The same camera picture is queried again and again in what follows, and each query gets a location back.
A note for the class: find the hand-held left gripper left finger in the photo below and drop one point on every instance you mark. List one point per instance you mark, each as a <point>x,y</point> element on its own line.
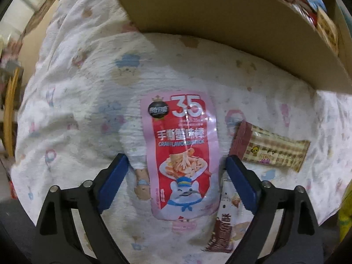
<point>112,184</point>

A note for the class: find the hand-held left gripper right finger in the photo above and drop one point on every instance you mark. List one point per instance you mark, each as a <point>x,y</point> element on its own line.
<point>242,184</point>

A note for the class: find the pink and red snack packet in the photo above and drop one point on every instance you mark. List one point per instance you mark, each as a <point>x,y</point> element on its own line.
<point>181,148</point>

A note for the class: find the brown cardboard box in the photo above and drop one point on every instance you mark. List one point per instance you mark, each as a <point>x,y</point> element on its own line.
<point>220,19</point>

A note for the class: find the white and brown snack packet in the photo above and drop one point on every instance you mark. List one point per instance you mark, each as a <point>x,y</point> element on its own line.
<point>225,225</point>

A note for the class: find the checkered beige snack bar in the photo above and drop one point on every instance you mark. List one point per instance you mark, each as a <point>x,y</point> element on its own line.
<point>327,30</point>
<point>272,148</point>

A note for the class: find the white printed quilt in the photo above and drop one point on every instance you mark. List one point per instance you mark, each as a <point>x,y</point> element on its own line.
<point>82,88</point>

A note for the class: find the yellow cloth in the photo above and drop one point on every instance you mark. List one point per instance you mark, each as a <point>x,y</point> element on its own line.
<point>345,214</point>

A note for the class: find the yellow wooden frame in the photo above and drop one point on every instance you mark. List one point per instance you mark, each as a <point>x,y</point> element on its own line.
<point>11,110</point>

